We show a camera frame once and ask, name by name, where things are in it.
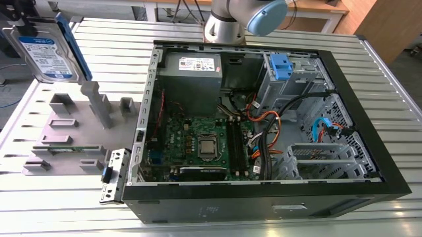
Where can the blue plastic drive latch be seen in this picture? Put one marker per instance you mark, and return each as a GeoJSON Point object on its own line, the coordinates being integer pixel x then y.
{"type": "Point", "coordinates": [279, 66]}

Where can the wooden desk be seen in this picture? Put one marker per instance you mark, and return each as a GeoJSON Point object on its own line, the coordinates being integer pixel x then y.
{"type": "Point", "coordinates": [330, 10]}

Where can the metal disk bay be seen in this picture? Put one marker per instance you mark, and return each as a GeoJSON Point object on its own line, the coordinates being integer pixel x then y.
{"type": "Point", "coordinates": [330, 161]}

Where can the green RAM stick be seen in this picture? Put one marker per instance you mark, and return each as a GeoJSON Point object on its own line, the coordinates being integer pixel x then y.
{"type": "Point", "coordinates": [65, 148]}

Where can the metal optical drive cage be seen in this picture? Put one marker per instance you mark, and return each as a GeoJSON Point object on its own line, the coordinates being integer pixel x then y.
{"type": "Point", "coordinates": [290, 86]}

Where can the green motherboard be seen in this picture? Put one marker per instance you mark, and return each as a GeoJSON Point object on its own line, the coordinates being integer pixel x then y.
{"type": "Point", "coordinates": [177, 128]}

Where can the black RAM slot bank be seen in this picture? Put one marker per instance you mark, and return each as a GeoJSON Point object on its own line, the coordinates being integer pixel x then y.
{"type": "Point", "coordinates": [236, 148]}

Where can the hard disk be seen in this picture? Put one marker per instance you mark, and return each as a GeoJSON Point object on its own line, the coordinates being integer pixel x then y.
{"type": "Point", "coordinates": [45, 56]}

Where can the CPU socket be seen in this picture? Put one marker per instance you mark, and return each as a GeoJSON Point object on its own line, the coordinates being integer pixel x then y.
{"type": "Point", "coordinates": [208, 158]}

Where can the metal slot retainer bracket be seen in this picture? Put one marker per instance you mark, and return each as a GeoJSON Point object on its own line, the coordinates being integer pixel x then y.
{"type": "Point", "coordinates": [116, 158]}

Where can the wooden cabinet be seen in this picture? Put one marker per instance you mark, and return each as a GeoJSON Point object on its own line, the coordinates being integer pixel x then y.
{"type": "Point", "coordinates": [388, 24]}

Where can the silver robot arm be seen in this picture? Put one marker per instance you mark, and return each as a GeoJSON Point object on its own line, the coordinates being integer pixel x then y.
{"type": "Point", "coordinates": [224, 27]}

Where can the silver CPU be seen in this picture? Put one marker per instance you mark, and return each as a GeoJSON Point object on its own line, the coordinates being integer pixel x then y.
{"type": "Point", "coordinates": [205, 147]}

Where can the black open PC case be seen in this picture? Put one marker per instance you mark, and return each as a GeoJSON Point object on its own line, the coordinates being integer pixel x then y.
{"type": "Point", "coordinates": [229, 205]}

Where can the black graphics card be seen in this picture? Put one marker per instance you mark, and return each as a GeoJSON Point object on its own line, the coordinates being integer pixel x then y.
{"type": "Point", "coordinates": [204, 172]}

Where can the grey parts rack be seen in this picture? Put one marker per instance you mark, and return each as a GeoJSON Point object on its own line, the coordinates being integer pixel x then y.
{"type": "Point", "coordinates": [81, 133]}

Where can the grey power supply unit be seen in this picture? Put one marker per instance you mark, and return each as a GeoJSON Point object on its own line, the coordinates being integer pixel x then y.
{"type": "Point", "coordinates": [191, 93]}

